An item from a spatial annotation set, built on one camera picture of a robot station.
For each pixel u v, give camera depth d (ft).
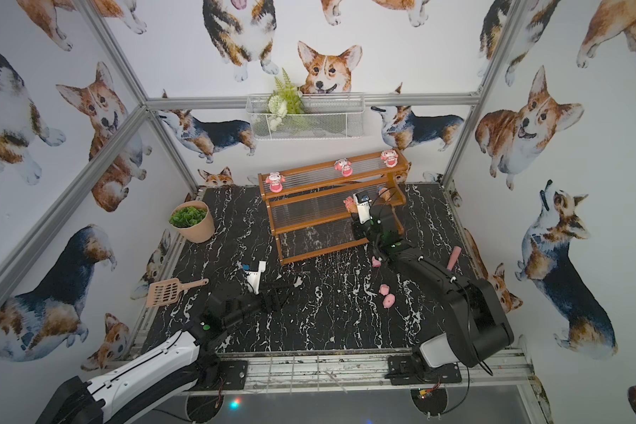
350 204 2.82
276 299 2.32
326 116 3.04
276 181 2.58
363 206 2.44
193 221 3.04
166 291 2.97
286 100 2.68
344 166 2.75
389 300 2.80
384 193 3.22
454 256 3.20
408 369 2.41
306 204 3.19
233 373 2.42
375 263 3.11
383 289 2.87
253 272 2.38
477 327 1.41
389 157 2.85
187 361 1.86
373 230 2.45
